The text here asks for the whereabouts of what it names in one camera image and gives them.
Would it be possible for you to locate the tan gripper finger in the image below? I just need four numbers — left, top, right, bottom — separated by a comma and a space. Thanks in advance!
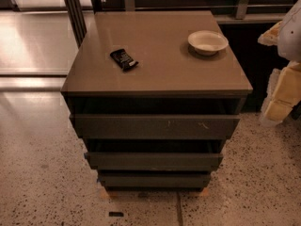
260, 61, 301, 126
258, 21, 281, 46

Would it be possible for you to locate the grey top drawer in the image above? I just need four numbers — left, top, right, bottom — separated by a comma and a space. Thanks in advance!
70, 114, 239, 139

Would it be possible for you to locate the grey drawer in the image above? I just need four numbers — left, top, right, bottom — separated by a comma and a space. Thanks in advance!
84, 152, 223, 171
98, 173, 211, 188
70, 114, 239, 139

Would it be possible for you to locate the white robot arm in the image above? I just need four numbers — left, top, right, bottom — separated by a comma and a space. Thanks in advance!
258, 0, 301, 126

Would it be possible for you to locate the grey drawer cabinet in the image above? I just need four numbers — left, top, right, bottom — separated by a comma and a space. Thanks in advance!
61, 11, 252, 177

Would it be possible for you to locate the grey middle drawer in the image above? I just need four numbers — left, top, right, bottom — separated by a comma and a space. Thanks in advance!
84, 152, 223, 171

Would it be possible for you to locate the grey bottom drawer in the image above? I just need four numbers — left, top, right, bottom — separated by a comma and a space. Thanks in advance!
98, 173, 211, 188

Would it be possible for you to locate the white paper bowl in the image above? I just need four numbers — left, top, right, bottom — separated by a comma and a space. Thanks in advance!
188, 30, 229, 56

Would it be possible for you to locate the black snack packet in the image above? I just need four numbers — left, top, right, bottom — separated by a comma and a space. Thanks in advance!
110, 49, 138, 72

